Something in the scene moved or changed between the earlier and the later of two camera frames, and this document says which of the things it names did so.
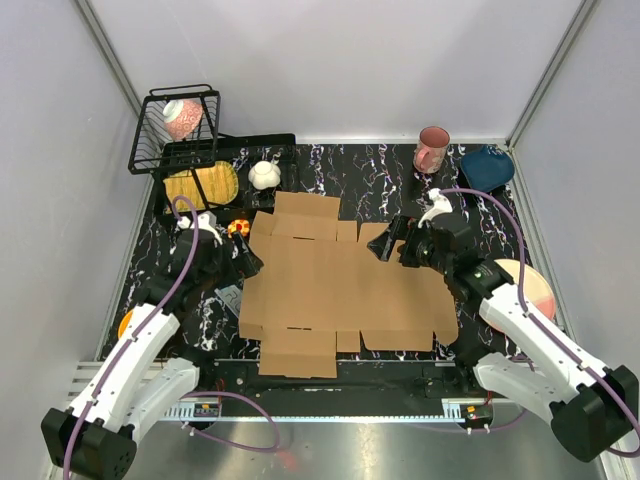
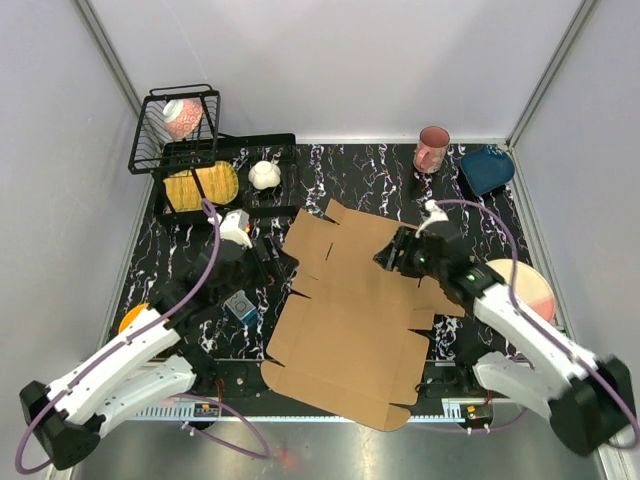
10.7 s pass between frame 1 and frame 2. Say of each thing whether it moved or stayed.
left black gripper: moved
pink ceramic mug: stayed
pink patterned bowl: stayed
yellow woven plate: stayed
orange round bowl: stayed
